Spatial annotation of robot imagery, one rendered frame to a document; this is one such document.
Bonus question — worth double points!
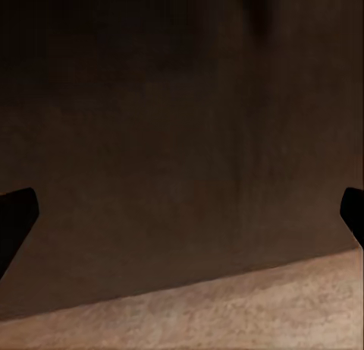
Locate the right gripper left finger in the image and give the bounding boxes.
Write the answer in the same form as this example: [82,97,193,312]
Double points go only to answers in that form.
[0,188,39,278]

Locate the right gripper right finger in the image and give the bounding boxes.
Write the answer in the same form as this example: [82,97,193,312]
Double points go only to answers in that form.
[340,187,364,248]

